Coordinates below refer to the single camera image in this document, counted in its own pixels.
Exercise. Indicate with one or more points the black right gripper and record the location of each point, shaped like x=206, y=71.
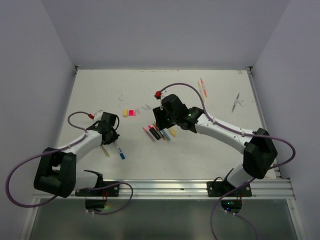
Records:
x=158, y=112

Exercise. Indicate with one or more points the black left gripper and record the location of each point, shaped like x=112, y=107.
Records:
x=114, y=137

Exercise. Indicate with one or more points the red orange-tipped pen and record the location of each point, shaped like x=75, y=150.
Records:
x=157, y=129

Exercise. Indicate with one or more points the yellow highlighter pen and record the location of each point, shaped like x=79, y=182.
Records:
x=172, y=131

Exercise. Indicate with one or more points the black highlighter body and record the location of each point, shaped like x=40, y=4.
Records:
x=154, y=132

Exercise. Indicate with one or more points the clear blue pen cap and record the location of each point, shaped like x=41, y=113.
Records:
x=146, y=107

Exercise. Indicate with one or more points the pink clear pen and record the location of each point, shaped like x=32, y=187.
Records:
x=149, y=134

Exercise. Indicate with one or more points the pale yellow pen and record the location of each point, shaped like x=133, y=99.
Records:
x=105, y=151

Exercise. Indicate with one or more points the yellow highlighter cap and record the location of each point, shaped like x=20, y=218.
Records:
x=125, y=113

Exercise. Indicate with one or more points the pink highlighter cap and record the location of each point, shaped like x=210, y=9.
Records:
x=131, y=113

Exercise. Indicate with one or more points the blue capped white pen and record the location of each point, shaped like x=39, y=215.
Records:
x=119, y=150

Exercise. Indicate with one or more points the green clear pen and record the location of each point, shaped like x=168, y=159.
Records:
x=164, y=135

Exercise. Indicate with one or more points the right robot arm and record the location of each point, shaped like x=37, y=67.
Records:
x=258, y=150

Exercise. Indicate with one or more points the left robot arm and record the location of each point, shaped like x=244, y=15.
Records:
x=57, y=172

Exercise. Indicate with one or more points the thin yellow pen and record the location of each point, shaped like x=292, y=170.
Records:
x=201, y=91

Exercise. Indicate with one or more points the thin orange pen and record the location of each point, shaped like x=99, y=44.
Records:
x=203, y=88

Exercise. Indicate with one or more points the clear purple pen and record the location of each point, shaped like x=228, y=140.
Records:
x=235, y=102

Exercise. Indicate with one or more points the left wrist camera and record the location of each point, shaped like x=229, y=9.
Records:
x=96, y=114

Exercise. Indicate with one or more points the left aluminium side rail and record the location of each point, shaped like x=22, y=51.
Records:
x=63, y=102

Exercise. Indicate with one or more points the aluminium side rail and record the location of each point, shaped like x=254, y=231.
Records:
x=63, y=102
x=261, y=115

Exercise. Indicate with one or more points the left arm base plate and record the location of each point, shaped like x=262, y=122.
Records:
x=105, y=189

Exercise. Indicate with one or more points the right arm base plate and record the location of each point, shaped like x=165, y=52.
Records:
x=218, y=187

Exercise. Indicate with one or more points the right aluminium side rail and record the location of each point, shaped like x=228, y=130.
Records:
x=261, y=115

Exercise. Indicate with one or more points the aluminium front rail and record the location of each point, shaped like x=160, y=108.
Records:
x=195, y=189

